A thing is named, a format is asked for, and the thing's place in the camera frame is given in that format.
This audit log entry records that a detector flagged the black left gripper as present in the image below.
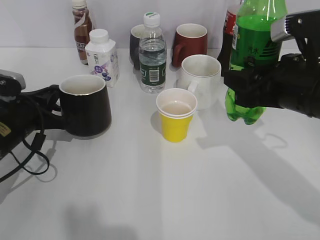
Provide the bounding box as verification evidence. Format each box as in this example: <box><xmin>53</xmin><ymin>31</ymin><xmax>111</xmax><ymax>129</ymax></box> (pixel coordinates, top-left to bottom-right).
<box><xmin>0</xmin><ymin>84</ymin><xmax>73</xmax><ymax>158</ymax></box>

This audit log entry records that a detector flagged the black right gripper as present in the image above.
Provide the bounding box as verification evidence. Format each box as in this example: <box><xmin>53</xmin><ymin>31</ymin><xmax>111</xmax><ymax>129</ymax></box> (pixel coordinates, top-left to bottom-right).
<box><xmin>223</xmin><ymin>53</ymin><xmax>320</xmax><ymax>118</ymax></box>

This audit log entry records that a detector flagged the black ceramic mug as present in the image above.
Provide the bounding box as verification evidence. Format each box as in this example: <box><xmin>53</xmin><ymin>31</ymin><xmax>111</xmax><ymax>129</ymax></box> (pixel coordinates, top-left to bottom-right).
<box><xmin>59</xmin><ymin>74</ymin><xmax>112</xmax><ymax>137</ymax></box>

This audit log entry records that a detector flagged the green soda bottle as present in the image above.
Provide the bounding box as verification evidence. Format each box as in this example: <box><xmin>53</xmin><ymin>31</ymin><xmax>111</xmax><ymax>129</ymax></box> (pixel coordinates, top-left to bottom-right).
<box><xmin>225</xmin><ymin>0</ymin><xmax>289</xmax><ymax>125</ymax></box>

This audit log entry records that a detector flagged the white ceramic mug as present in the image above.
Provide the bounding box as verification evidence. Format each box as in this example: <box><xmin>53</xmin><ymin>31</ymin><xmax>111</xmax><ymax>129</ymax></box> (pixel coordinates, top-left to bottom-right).
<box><xmin>176</xmin><ymin>54</ymin><xmax>221</xmax><ymax>110</ymax></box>

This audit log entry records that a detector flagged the dark red ceramic mug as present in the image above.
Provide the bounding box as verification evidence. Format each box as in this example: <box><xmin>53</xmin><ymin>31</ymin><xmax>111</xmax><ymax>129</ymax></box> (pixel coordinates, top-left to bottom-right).
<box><xmin>171</xmin><ymin>23</ymin><xmax>208</xmax><ymax>68</ymax></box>

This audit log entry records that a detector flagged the dark grey ceramic mug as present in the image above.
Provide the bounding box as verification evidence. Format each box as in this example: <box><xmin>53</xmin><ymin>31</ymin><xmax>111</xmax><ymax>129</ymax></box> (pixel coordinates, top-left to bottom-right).
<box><xmin>129</xmin><ymin>24</ymin><xmax>145</xmax><ymax>70</ymax></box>

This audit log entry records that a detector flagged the cola bottle red label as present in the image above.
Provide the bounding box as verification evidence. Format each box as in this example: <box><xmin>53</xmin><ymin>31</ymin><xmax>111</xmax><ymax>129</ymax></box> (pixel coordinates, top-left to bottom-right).
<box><xmin>217</xmin><ymin>4</ymin><xmax>240</xmax><ymax>76</ymax></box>

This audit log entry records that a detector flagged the white yogurt drink bottle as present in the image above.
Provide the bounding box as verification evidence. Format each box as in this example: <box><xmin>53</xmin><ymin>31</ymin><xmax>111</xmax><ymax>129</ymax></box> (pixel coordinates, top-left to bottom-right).
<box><xmin>85</xmin><ymin>29</ymin><xmax>120</xmax><ymax>88</ymax></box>

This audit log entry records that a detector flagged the yellow paper cup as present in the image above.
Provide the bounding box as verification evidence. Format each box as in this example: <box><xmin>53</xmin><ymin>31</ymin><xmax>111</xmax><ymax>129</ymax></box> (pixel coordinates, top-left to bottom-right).
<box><xmin>155</xmin><ymin>88</ymin><xmax>198</xmax><ymax>143</ymax></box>

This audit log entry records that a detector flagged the brown Nescafe coffee bottle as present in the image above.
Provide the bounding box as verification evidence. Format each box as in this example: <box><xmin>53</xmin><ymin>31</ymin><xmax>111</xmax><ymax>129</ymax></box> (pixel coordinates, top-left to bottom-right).
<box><xmin>72</xmin><ymin>0</ymin><xmax>94</xmax><ymax>65</ymax></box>

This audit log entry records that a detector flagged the clear water bottle green label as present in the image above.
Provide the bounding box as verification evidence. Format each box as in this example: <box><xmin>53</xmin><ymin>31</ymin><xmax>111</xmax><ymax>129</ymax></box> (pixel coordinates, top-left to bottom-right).
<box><xmin>138</xmin><ymin>11</ymin><xmax>167</xmax><ymax>94</ymax></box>

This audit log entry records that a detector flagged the black cable loop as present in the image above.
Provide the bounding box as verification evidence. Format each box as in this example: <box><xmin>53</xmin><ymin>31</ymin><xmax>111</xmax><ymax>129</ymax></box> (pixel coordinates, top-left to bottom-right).
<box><xmin>0</xmin><ymin>93</ymin><xmax>51</xmax><ymax>183</ymax></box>

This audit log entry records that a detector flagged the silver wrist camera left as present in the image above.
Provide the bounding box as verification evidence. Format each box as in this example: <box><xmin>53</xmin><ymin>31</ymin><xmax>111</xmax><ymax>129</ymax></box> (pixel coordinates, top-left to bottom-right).
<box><xmin>0</xmin><ymin>69</ymin><xmax>26</xmax><ymax>102</ymax></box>

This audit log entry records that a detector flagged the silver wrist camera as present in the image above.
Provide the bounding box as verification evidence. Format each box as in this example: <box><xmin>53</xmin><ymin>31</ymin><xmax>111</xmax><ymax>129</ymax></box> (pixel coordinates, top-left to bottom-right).
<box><xmin>0</xmin><ymin>69</ymin><xmax>26</xmax><ymax>102</ymax></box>
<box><xmin>270</xmin><ymin>9</ymin><xmax>320</xmax><ymax>58</ymax></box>

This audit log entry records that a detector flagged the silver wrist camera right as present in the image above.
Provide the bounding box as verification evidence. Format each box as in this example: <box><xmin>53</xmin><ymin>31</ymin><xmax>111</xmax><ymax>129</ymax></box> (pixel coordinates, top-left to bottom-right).
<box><xmin>270</xmin><ymin>9</ymin><xmax>320</xmax><ymax>58</ymax></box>

